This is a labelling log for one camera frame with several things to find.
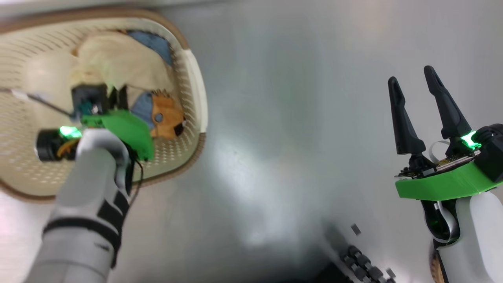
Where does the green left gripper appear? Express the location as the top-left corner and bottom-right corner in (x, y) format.
(35, 86), (154, 162)

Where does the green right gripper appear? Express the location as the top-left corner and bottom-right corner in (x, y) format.
(388, 66), (503, 200)

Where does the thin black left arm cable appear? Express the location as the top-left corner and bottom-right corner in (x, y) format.
(126, 151), (144, 207)

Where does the cream perforated laundry basket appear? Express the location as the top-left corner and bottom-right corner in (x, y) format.
(0, 9), (208, 203)

